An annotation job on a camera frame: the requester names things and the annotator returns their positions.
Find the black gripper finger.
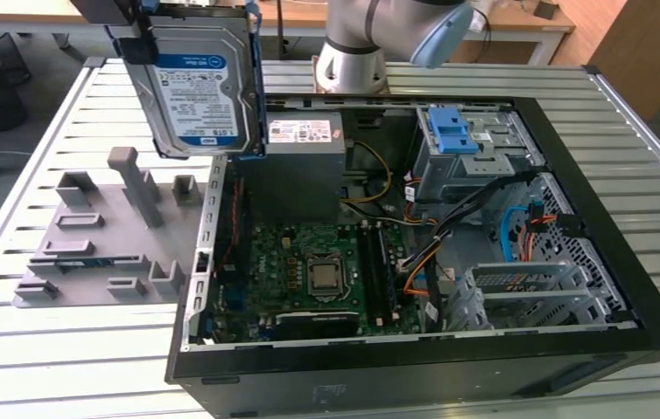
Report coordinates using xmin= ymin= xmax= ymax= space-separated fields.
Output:
xmin=117 ymin=0 xmax=160 ymax=66

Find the hard disk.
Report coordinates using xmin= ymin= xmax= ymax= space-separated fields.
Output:
xmin=101 ymin=0 xmax=268 ymax=161

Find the metal disk bay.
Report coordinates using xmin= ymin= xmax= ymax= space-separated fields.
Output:
xmin=443 ymin=260 xmax=627 ymax=331

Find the grey power supply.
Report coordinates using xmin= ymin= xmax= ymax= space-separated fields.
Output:
xmin=227 ymin=111 xmax=347 ymax=223

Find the grey parts rack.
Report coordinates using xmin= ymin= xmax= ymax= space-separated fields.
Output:
xmin=12 ymin=146 xmax=209 ymax=311

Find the green motherboard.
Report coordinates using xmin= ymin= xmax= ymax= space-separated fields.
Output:
xmin=212 ymin=220 xmax=424 ymax=344

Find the blue drive latch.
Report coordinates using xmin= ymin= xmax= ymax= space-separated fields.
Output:
xmin=425 ymin=106 xmax=480 ymax=155

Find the black CPU socket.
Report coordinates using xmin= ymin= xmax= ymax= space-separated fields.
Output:
xmin=303 ymin=251 xmax=347 ymax=303

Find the silver CPU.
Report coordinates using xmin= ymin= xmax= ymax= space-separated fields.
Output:
xmin=308 ymin=261 xmax=343 ymax=292

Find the metal optical drive cage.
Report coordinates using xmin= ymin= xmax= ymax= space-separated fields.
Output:
xmin=409 ymin=104 xmax=546 ymax=204

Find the black RAM stick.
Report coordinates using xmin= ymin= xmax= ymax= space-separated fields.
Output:
xmin=372 ymin=222 xmax=401 ymax=322

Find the black graphics card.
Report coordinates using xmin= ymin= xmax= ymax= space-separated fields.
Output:
xmin=273 ymin=308 xmax=361 ymax=341

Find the black PC case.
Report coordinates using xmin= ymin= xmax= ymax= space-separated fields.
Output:
xmin=164 ymin=91 xmax=660 ymax=419

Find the brown wooden cabinet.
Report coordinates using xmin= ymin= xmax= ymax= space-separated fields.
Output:
xmin=550 ymin=0 xmax=660 ymax=123

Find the wooden desk white frame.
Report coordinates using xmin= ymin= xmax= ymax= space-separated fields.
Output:
xmin=259 ymin=0 xmax=575 ymax=66
xmin=0 ymin=0 xmax=109 ymax=60

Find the black cable bundle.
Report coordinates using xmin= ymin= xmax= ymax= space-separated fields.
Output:
xmin=397 ymin=172 xmax=540 ymax=280

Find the orange yellow wire bundle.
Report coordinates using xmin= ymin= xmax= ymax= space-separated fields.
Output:
xmin=401 ymin=248 xmax=444 ymax=298

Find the blue data wire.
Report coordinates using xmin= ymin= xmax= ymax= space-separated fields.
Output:
xmin=498 ymin=200 xmax=544 ymax=264

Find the orange black power wire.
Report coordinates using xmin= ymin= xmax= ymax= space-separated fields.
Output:
xmin=518 ymin=213 xmax=587 ymax=263

